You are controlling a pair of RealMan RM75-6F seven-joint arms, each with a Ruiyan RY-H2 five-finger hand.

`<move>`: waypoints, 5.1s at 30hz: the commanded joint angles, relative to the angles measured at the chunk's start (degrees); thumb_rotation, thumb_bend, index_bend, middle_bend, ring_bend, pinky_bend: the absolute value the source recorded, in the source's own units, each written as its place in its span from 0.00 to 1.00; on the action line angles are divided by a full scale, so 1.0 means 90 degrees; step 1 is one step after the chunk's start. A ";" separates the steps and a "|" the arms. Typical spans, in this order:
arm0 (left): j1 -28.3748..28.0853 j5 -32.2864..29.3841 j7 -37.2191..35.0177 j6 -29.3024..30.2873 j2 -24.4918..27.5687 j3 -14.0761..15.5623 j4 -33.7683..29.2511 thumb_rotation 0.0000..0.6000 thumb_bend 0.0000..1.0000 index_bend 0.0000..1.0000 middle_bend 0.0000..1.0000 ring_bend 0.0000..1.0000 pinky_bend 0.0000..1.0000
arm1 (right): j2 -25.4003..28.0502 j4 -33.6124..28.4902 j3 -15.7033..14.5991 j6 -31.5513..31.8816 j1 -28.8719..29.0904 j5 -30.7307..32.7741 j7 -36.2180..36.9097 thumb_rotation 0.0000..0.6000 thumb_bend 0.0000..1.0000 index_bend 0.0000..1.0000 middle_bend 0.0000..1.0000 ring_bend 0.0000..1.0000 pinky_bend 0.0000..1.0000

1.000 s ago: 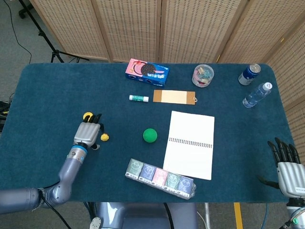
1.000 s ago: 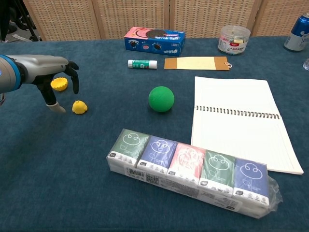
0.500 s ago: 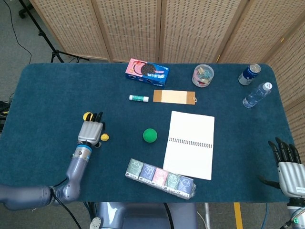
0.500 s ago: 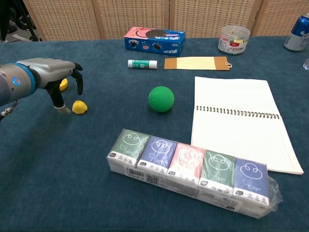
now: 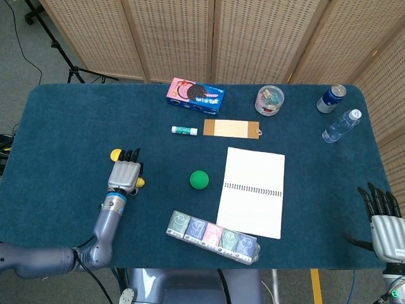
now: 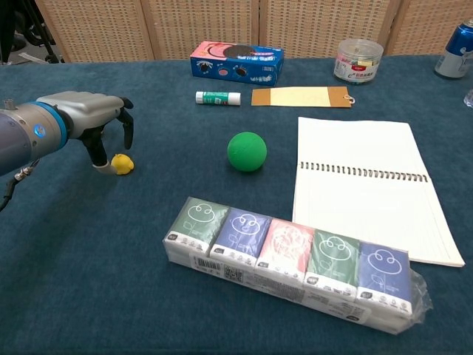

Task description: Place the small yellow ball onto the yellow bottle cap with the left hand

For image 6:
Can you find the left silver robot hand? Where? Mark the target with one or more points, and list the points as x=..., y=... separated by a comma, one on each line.
x=88, y=109

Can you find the wrapped tissue multipack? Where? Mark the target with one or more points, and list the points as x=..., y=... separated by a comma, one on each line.
x=288, y=259

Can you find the black tripod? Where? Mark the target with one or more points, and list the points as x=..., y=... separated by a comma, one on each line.
x=42, y=33

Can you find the green rubber ball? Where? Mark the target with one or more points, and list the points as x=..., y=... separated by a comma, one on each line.
x=247, y=152

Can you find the blue drink can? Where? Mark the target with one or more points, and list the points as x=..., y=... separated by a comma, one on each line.
x=455, y=51

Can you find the white spiral notebook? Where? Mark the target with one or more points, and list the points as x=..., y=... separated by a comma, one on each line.
x=362, y=207

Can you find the clear plastic object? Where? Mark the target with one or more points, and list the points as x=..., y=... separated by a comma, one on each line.
x=469, y=98

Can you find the woven wooden screen panel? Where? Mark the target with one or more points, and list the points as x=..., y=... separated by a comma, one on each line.
x=325, y=22
x=199, y=26
x=428, y=26
x=96, y=29

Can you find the clear plastic jar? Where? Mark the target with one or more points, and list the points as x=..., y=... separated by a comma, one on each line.
x=357, y=63

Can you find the blue cookie box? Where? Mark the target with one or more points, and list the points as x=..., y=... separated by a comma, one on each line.
x=236, y=68

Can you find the small yellow toy chick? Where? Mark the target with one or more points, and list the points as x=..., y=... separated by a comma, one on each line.
x=123, y=163

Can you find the brown kraft paper tag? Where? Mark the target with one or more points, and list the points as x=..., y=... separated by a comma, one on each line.
x=299, y=97

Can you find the teal table cloth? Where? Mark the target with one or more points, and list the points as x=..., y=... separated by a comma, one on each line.
x=74, y=240

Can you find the green white glue stick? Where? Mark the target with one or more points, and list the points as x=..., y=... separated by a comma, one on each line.
x=218, y=97

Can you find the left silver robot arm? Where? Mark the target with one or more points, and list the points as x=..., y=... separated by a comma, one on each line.
x=26, y=137

